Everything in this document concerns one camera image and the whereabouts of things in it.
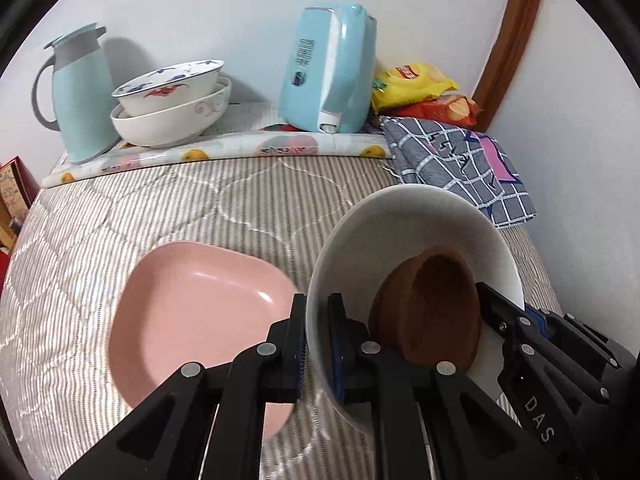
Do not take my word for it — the yellow chips bag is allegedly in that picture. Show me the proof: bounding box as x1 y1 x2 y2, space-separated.
371 62 458 113

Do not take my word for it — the grey checked cloth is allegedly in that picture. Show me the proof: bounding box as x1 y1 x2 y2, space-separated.
380 115 538 228

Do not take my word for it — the white bowl with grey swirls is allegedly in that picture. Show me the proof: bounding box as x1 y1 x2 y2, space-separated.
110 77 232 148

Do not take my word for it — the light blue electric kettle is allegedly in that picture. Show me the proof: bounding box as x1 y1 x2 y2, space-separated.
277 4 378 135

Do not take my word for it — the white bowl with red pattern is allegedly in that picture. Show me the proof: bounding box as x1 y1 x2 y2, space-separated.
111 59 225 117

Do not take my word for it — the red chips bag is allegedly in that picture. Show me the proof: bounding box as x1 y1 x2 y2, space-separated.
395 95 481 128

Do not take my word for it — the striped quilt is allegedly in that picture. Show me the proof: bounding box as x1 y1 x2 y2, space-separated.
0 155 566 480

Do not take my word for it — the plain white bowl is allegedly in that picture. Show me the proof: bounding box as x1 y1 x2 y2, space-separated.
305 184 526 436

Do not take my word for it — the wooden door frame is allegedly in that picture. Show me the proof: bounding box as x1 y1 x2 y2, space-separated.
472 0 546 118

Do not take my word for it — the light blue thermos jug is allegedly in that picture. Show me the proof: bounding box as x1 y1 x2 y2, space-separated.
32 22 123 165

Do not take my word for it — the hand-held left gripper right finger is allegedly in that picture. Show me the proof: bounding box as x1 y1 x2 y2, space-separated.
327 294 561 480

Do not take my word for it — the pink square plate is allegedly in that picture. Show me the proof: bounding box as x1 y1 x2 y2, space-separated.
107 241 301 442

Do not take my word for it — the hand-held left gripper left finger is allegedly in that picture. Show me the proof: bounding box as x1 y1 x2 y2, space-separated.
57 292 308 480

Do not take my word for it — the patterned cardboard box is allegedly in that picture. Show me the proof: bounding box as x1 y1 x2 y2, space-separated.
0 157 43 241

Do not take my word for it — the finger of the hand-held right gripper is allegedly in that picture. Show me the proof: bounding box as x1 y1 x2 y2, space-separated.
477 282 611 407
522 309 623 370

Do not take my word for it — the brown bowl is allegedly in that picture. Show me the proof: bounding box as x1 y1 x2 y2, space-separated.
369 246 483 372

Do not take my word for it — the fruit print table cover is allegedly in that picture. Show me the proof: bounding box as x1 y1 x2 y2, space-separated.
42 102 396 188

